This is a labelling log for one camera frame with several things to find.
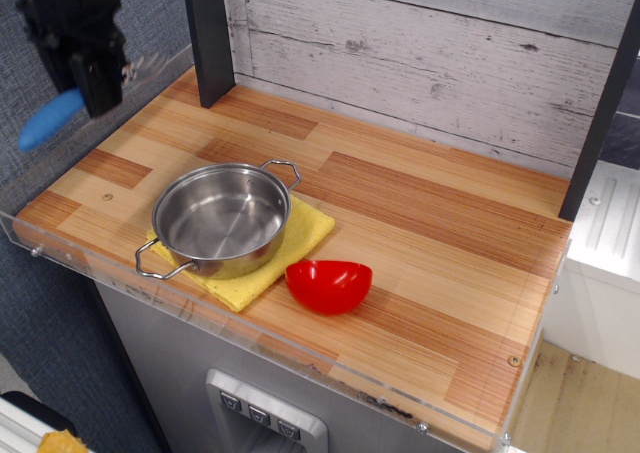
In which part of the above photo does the stainless steel sauce pot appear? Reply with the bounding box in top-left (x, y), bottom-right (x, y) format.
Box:
top-left (135, 159), bottom-right (301, 280)

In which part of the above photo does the clear acrylic edge guard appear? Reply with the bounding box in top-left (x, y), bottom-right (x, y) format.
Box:
top-left (2, 216), bottom-right (540, 452)

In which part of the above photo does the silver dispenser button panel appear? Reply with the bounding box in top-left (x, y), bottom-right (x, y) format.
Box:
top-left (206, 368), bottom-right (329, 452)

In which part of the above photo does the dark left support post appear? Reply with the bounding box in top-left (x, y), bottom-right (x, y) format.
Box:
top-left (185, 0), bottom-right (236, 108)

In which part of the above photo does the red plastic bowl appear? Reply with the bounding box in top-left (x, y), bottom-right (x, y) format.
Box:
top-left (285, 260), bottom-right (373, 315)

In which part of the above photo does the white toy sink counter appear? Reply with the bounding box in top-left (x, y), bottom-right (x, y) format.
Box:
top-left (542, 161), bottom-right (639, 378)

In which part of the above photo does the dark support post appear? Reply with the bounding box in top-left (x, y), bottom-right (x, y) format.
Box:
top-left (185, 0), bottom-right (236, 108)
top-left (558, 0), bottom-right (639, 221)

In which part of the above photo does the dark right support post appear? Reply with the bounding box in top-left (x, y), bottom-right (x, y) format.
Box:
top-left (558, 0), bottom-right (639, 221)

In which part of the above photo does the yellow folded cloth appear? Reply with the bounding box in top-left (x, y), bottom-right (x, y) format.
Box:
top-left (145, 194), bottom-right (337, 314)

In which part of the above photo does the blue handled metal fork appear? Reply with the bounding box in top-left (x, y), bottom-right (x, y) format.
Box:
top-left (18, 52), bottom-right (169, 153)

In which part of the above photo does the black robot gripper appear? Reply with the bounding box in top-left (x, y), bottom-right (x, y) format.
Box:
top-left (16, 0), bottom-right (125, 118)

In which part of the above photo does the grey toy fridge cabinet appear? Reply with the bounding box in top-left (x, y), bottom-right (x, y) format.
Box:
top-left (97, 285), bottom-right (452, 452)

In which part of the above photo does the white metal frame rail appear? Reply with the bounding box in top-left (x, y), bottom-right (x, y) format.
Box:
top-left (0, 399), bottom-right (54, 453)

